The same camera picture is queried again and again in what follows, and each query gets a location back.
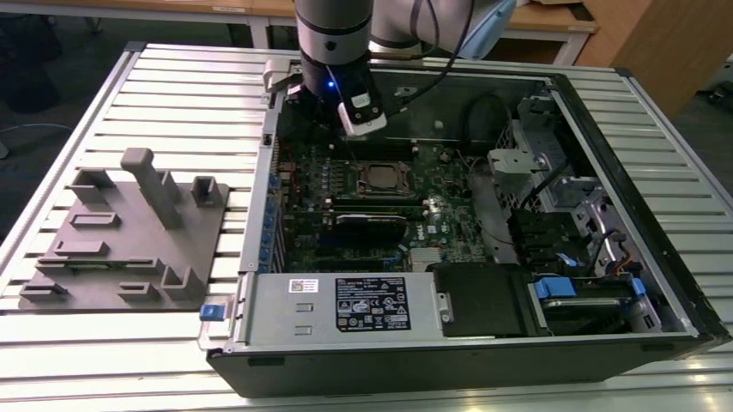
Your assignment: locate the silver CPU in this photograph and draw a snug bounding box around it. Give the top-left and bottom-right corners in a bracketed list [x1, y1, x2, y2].
[368, 165, 401, 185]

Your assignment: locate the CPU socket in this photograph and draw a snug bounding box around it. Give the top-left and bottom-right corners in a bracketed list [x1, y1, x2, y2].
[354, 159, 416, 200]

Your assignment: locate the black RAM slot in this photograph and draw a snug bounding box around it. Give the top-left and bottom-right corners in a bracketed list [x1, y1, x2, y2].
[325, 195, 432, 208]
[329, 204, 430, 218]

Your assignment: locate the black plastic bay cover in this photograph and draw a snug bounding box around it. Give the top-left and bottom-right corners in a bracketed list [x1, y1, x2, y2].
[426, 262, 556, 339]

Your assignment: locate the grey case latch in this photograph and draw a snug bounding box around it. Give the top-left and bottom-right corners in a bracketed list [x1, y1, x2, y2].
[262, 58, 306, 94]

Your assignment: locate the wooden desk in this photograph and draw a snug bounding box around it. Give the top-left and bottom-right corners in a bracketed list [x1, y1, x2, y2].
[251, 0, 601, 66]

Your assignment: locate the black graphics card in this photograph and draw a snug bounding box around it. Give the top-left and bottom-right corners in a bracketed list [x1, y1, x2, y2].
[334, 213, 410, 252]

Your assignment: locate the green motherboard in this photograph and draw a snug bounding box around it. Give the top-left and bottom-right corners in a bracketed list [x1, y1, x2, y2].
[277, 141, 509, 275]

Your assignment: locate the silver chipset heatsink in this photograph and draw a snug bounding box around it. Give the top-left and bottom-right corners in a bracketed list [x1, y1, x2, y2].
[409, 246, 445, 266]

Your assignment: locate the black chair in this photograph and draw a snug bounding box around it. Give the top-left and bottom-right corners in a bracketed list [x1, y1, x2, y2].
[0, 12, 66, 115]

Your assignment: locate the grey parts rack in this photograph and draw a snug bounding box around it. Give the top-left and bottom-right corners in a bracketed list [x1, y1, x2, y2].
[16, 147, 233, 312]

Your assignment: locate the silver power supply unit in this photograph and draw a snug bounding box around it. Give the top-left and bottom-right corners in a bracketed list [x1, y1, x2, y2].
[227, 270, 448, 347]

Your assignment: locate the metal drive cage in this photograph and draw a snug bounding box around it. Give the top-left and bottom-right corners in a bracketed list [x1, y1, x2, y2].
[492, 94, 669, 334]

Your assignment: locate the wooden cabinet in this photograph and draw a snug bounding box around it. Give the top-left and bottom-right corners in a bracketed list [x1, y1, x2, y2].
[576, 0, 733, 118]

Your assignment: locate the black PC case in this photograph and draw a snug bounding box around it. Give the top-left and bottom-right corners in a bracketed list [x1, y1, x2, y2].
[205, 59, 733, 398]

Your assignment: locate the hard disk in blue carrier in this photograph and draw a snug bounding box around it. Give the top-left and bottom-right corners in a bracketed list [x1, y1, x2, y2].
[529, 276, 648, 336]

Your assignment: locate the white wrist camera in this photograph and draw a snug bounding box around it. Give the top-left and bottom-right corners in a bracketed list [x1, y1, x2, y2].
[336, 88, 390, 138]

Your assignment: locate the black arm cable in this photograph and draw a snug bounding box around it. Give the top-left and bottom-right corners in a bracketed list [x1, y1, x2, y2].
[394, 0, 482, 117]

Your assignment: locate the thick black cable loop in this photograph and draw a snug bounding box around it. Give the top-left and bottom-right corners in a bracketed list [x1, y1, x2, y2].
[460, 91, 512, 146]

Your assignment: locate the grey metal bracket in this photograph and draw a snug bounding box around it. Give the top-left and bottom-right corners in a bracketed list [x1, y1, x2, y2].
[488, 148, 549, 195]

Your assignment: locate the blue flat cable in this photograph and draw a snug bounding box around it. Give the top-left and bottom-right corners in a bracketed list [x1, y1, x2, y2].
[553, 252, 592, 268]

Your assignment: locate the coloured wire bundle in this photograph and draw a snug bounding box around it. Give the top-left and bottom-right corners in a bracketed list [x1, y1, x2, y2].
[600, 251, 641, 279]

